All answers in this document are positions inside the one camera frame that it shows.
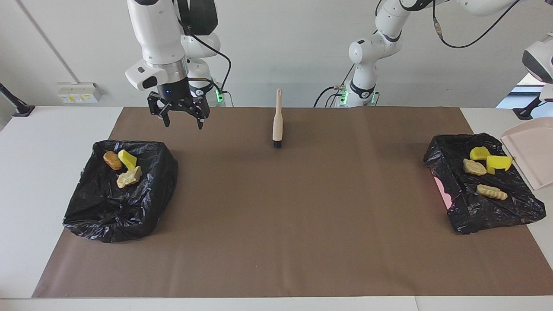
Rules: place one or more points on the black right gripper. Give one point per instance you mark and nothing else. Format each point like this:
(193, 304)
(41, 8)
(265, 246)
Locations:
(177, 93)

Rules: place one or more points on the green and yellow sponge scrap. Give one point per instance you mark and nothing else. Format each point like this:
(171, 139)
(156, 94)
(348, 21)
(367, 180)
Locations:
(128, 159)

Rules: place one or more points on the pale jagged sponge scrap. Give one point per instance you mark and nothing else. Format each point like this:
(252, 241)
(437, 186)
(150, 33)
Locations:
(129, 177)

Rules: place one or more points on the brown oval sponge lump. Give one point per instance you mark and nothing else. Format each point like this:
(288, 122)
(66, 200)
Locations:
(112, 160)

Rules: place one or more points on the beige sponge scrap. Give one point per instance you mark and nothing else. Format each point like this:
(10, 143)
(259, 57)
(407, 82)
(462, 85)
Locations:
(474, 167)
(492, 192)

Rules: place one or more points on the beige plastic dustpan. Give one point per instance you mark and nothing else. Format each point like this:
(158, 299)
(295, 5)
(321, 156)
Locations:
(533, 151)

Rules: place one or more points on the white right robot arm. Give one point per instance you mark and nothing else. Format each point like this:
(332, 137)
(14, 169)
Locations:
(155, 34)

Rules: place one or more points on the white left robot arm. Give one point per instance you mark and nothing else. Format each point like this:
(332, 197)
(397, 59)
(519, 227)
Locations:
(367, 52)

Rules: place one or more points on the black bag lined bin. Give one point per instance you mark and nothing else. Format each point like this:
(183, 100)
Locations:
(112, 207)

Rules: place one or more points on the black bag over pink bin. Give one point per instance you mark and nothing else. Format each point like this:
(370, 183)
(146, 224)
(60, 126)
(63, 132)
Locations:
(475, 211)

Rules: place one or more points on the black clamp stand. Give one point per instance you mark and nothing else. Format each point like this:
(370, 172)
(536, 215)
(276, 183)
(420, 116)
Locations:
(525, 113)
(23, 110)

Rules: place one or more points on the brown paper table mat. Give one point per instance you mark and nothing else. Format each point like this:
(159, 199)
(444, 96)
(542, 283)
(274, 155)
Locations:
(302, 237)

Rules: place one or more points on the white wall socket box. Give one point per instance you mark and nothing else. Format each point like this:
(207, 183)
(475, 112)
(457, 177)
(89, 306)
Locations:
(80, 93)

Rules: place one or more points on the white wall conduit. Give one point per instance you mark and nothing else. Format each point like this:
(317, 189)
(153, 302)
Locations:
(47, 41)

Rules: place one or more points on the bright window with dark frame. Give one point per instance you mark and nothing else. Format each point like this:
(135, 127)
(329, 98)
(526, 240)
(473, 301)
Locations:
(533, 80)

